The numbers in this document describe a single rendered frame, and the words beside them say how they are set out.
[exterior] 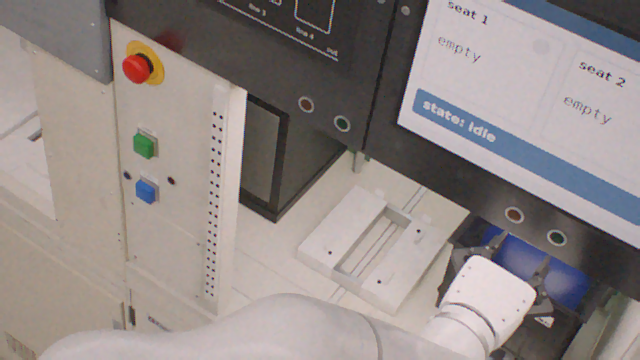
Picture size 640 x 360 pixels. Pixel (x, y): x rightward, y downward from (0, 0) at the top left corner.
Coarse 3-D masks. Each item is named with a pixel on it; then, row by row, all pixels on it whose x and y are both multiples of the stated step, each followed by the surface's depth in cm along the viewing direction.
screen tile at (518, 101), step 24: (456, 0) 78; (456, 24) 79; (480, 24) 78; (504, 24) 76; (432, 48) 82; (480, 48) 79; (504, 48) 78; (432, 72) 84; (456, 72) 83; (480, 72) 81; (528, 72) 78; (552, 72) 76; (480, 96) 83; (504, 96) 81; (528, 96) 79; (528, 120) 81
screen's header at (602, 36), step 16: (512, 0) 74; (528, 0) 74; (544, 16) 74; (560, 16) 73; (576, 16) 72; (576, 32) 73; (592, 32) 72; (608, 32) 71; (608, 48) 72; (624, 48) 71
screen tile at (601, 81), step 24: (576, 72) 75; (600, 72) 74; (624, 72) 72; (600, 96) 75; (624, 96) 74; (552, 120) 79; (576, 120) 78; (576, 144) 80; (600, 144) 78; (624, 144) 77; (624, 168) 78
